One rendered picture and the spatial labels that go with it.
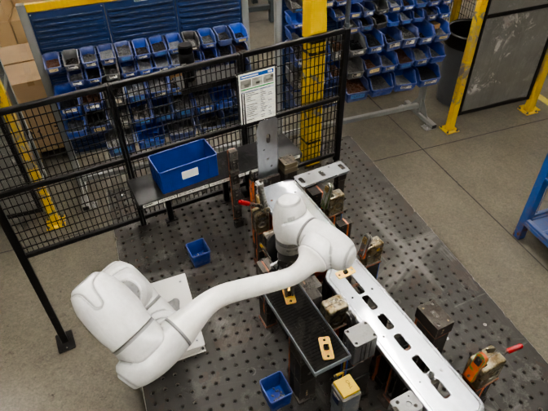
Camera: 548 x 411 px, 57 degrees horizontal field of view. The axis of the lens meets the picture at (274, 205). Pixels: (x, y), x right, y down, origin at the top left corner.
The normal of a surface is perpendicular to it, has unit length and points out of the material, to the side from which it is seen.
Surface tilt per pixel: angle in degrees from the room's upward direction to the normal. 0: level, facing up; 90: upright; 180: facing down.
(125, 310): 38
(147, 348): 50
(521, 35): 92
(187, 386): 0
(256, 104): 90
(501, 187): 0
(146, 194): 0
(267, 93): 90
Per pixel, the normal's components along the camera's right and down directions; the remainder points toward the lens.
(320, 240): -0.21, -0.54
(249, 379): -0.02, -0.75
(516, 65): 0.31, 0.63
